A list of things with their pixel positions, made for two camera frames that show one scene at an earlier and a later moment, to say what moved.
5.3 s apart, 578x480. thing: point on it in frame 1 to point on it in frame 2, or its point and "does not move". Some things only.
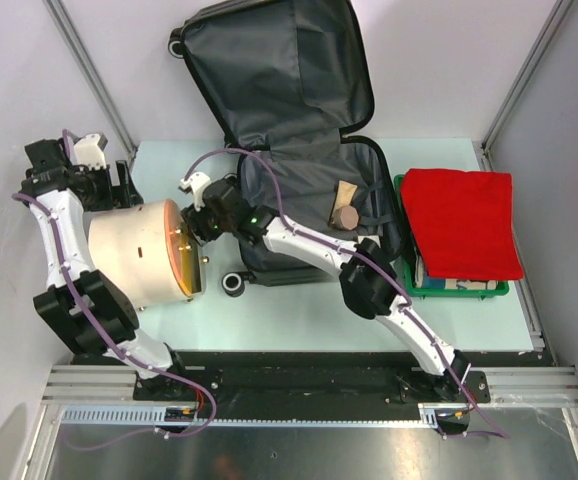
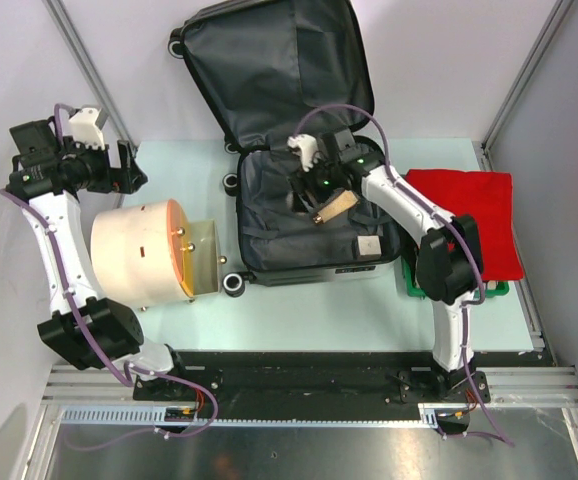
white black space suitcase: [286, 81] does not move
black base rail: [311, 376] does not move
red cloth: [463, 223] does not move
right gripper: [196, 224] to [302, 181]
